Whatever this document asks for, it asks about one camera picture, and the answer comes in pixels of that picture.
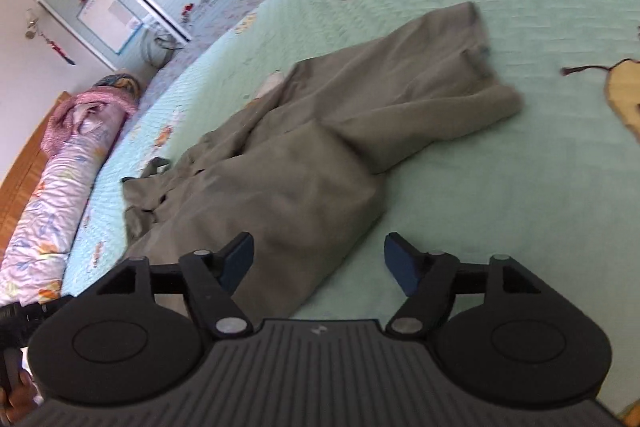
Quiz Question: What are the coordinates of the pink fuzzy blanket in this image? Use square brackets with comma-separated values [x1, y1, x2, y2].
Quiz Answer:
[41, 86, 137, 159]

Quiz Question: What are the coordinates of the wooden headboard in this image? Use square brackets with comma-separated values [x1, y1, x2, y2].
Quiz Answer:
[0, 91, 70, 257]

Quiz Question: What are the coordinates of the grey t-shirt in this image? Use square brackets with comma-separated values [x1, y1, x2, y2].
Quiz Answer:
[122, 2, 523, 322]

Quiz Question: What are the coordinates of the person's left hand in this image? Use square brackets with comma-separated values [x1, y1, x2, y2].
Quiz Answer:
[1, 371, 39, 426]

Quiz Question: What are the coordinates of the white standing fan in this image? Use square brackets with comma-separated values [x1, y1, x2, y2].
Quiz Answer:
[140, 26, 183, 70]

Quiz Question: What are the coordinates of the mint quilted bee bedspread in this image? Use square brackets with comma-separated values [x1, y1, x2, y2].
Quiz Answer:
[62, 0, 639, 411]

